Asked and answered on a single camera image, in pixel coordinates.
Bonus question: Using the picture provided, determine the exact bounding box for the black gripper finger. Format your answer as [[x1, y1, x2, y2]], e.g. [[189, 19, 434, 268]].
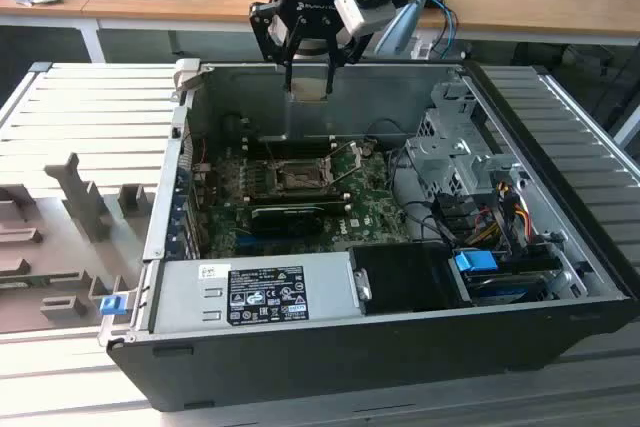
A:
[[323, 21, 351, 97], [283, 14, 307, 94]]

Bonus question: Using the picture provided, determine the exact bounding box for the silver CPU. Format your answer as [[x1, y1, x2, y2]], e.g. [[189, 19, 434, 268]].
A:
[[291, 77, 329, 104]]

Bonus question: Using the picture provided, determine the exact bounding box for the metal socket cover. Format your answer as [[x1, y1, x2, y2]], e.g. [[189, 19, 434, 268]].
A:
[[322, 139, 364, 188]]

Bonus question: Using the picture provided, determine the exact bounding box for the CPU socket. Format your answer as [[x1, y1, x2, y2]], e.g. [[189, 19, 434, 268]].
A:
[[264, 157, 329, 197]]

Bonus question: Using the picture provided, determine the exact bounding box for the blue expansion slot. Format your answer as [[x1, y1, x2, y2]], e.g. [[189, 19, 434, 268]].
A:
[[234, 234, 281, 256]]

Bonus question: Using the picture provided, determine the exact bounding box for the pale blue teach pendant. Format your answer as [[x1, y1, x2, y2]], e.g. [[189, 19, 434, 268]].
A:
[[374, 0, 429, 56]]

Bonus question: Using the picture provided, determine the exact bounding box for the green motherboard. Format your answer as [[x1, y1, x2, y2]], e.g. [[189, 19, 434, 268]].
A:
[[192, 139, 416, 261]]

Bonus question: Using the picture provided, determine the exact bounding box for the metal drive cage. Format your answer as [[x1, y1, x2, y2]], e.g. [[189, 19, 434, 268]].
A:
[[404, 79, 531, 198]]

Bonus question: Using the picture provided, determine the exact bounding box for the black expansion card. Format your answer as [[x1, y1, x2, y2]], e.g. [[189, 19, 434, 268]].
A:
[[249, 204, 326, 236]]

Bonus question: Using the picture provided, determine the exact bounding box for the blue disk carrier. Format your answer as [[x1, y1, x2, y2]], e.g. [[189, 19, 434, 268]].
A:
[[453, 250, 499, 277]]

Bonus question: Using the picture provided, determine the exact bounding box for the grey power supply unit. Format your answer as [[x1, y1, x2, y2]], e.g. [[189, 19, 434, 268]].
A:
[[152, 251, 364, 336]]

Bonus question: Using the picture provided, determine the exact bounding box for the grey parts rack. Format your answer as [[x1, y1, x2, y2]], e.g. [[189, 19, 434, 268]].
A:
[[0, 151, 156, 333]]

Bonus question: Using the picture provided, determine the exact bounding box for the black open PC case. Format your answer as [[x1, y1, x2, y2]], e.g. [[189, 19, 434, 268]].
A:
[[97, 59, 640, 413]]

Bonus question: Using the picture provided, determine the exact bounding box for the blue case latch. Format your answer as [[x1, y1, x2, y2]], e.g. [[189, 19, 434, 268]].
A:
[[99, 295, 126, 317]]

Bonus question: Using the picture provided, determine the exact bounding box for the green circuit board stick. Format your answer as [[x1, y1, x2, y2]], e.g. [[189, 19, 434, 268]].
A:
[[0, 274, 81, 293]]

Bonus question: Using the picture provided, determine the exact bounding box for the beige case handle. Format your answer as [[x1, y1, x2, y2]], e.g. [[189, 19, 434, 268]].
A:
[[172, 59, 204, 108]]

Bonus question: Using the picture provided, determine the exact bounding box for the blue cable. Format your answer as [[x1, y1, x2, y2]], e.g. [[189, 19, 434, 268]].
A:
[[427, 0, 459, 56]]

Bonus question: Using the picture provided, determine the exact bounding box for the coloured wire bundle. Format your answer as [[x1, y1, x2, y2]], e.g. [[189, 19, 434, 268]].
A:
[[469, 181, 534, 248]]

